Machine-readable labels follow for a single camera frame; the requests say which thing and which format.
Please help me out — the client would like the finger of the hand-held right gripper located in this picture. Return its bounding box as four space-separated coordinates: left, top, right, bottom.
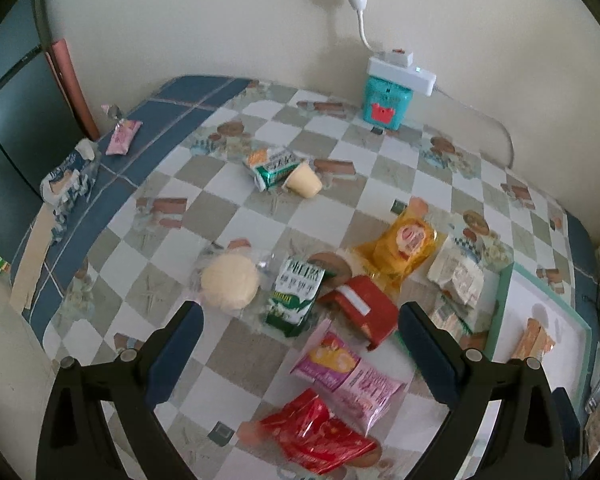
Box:
552 387 582 461

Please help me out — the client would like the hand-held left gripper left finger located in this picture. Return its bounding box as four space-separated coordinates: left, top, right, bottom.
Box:
36 300 206 480

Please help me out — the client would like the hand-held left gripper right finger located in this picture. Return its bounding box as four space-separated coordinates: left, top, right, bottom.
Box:
397 301 568 480

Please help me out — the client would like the round bread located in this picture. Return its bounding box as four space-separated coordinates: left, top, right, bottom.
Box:
195 252 271 317

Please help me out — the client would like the large pink snack packet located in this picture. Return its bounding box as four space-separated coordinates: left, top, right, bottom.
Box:
290 317 406 436

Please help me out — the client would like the white snack packet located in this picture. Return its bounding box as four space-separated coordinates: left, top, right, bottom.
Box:
427 300 491 346
426 235 486 308

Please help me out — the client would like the white tray with teal rim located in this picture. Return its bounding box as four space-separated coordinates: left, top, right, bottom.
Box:
482 261 593 411

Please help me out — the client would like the green and white biscuit packet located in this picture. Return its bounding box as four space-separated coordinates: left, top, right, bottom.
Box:
264 257 327 338

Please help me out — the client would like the yellow pudding cup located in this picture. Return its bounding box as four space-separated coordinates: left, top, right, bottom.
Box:
285 160 324 199

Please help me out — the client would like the red snack box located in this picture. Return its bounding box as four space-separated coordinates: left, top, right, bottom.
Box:
317 275 400 351

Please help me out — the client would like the orange snack packet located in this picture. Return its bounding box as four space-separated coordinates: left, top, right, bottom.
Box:
510 317 557 361

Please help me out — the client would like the yellow snack packet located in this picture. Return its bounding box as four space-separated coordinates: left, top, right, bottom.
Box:
352 197 448 291

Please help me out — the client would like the brown round pastry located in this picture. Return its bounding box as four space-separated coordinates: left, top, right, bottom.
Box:
307 252 353 291

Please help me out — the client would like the shiny red snack packet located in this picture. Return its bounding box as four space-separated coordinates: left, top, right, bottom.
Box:
237 387 383 476

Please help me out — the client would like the beige cardboard strip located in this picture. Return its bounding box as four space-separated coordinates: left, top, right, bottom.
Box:
9 205 53 311

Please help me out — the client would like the small green biscuit packet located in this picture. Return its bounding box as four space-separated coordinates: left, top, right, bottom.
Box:
243 146 302 192

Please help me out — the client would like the blue and white packet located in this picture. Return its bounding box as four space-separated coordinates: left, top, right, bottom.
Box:
40 149 103 246

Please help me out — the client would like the small pink snack packet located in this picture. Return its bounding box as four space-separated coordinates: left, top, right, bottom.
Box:
105 119 145 157

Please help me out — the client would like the teal toy box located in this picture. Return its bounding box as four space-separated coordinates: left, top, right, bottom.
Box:
361 71 411 131

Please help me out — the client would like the pinkish brown board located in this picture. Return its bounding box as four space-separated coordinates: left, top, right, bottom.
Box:
47 39 101 142

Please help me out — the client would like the dark cabinet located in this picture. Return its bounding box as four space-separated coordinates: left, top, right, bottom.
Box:
0 0 88 216

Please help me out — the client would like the white power strip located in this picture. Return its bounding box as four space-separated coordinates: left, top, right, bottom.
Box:
367 49 438 97

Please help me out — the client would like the white curved cable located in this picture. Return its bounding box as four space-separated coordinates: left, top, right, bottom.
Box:
432 87 515 168

